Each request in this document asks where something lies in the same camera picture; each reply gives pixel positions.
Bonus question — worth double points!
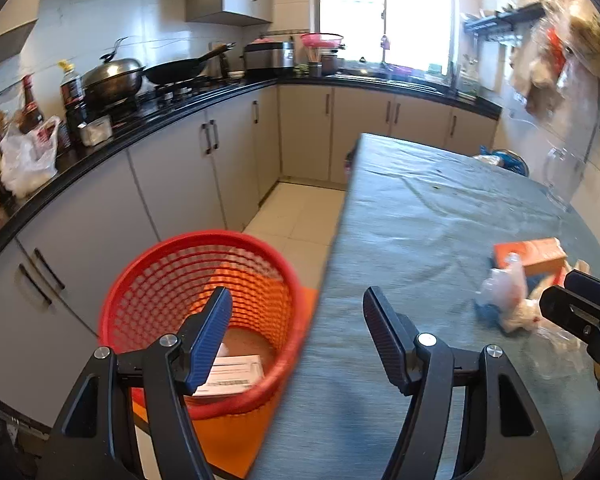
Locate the dark wall rack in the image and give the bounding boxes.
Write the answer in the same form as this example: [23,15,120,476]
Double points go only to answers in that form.
[462,2,546,36]

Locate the white labelled carton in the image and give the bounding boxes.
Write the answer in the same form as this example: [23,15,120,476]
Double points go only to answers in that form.
[195,342,266,396]

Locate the orange floor mat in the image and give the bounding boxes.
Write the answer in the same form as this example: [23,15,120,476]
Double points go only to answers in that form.
[130,285,321,466]

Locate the clear plastic bag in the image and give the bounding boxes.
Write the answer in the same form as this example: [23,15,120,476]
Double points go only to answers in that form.
[475,252,548,333]

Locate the dark bottle with yellow cap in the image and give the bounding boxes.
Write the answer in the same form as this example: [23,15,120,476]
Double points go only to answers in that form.
[57,60,88,146]

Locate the red label sauce bottle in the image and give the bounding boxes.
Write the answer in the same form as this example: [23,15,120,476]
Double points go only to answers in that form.
[14,74,45,133]

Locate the silver rice cooker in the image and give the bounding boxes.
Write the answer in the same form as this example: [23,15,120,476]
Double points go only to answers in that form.
[243,40,296,80]

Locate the black wok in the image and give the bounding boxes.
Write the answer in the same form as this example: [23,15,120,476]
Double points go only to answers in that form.
[144,42,237,86]

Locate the orange cardboard box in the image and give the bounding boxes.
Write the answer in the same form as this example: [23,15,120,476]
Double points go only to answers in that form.
[493,237,570,286]

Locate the clear glass pitcher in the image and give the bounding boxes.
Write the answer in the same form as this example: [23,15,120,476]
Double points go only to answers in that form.
[544,145,588,213]

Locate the kitchen window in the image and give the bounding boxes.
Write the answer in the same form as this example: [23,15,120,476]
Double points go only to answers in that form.
[319,0,453,73]

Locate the blue round container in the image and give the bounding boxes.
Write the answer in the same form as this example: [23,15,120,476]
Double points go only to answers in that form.
[472,145,531,177]

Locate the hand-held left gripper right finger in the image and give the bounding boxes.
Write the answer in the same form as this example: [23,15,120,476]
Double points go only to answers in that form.
[362,286,563,480]

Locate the sink faucet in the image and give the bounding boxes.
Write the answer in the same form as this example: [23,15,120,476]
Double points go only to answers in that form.
[379,10,393,68]

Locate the clear plastic wrapper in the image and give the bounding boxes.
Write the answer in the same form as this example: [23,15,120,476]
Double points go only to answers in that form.
[530,322,593,381]

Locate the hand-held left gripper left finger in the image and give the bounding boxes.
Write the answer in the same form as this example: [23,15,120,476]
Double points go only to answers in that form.
[36,286,233,480]

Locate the pink colander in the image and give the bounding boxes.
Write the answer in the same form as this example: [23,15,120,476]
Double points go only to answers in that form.
[300,32,345,53]

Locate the red plastic mesh basket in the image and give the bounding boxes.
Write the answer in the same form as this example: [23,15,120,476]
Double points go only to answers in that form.
[98,230,308,421]

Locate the hanging plastic bags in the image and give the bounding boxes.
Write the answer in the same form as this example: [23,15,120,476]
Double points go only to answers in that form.
[510,0,600,121]

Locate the clear food container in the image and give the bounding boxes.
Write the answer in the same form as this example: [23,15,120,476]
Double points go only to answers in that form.
[77,114,113,147]

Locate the grey kitchen base cabinets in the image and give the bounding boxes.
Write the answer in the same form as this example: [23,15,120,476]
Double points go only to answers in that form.
[0,82,501,426]

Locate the white plastic bag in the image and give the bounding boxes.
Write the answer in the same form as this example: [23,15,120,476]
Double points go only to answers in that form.
[0,116,62,198]

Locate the white cutting board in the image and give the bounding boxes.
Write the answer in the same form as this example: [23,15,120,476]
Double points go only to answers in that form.
[480,40,503,93]

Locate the black kitchen countertop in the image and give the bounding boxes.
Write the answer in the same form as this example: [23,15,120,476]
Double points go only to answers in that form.
[0,74,503,281]

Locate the wok with steel lid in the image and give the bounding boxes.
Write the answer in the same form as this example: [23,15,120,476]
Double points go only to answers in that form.
[82,37,146,106]

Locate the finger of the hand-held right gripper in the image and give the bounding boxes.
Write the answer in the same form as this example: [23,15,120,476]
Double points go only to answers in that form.
[565,269,600,308]
[539,286,600,343]

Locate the gas stove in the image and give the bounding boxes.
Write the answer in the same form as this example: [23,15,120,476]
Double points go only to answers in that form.
[100,76,231,121]

